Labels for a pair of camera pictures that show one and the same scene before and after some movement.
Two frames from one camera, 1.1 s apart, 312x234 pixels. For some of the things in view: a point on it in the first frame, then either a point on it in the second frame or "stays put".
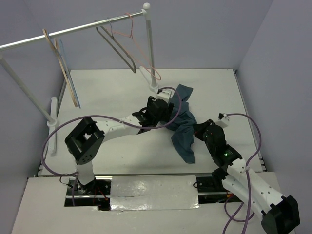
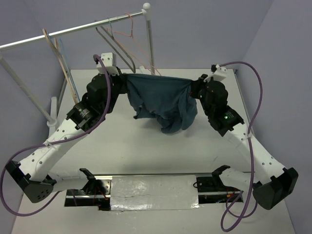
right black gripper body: (201, 133) to (198, 92)
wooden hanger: (55, 48) stays put
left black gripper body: (165, 117) to (118, 87)
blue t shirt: (183, 127) to (168, 100)
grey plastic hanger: (120, 46) stays put
